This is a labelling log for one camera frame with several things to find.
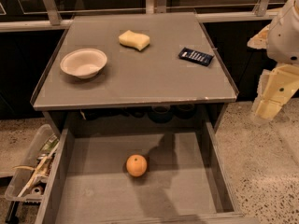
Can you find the dark blue snack packet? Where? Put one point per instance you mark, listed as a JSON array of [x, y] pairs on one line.
[[195, 56]]

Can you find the metal railing frame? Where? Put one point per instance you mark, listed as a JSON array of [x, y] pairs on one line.
[[149, 10]]

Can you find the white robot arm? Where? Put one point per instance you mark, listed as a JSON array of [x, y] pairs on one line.
[[280, 39]]

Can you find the grey open top drawer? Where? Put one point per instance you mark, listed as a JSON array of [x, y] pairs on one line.
[[185, 182]]

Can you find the yellow sponge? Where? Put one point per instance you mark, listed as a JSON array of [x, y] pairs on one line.
[[134, 40]]

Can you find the orange fruit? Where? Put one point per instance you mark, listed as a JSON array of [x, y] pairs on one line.
[[136, 165]]

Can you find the clear plastic storage bin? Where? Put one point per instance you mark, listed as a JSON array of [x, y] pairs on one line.
[[31, 177]]

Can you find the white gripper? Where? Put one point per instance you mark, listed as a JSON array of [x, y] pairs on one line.
[[285, 41]]

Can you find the grey counter cabinet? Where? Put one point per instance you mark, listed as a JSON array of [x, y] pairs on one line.
[[153, 76]]

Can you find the white paper bowl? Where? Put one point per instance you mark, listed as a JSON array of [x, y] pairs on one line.
[[83, 63]]

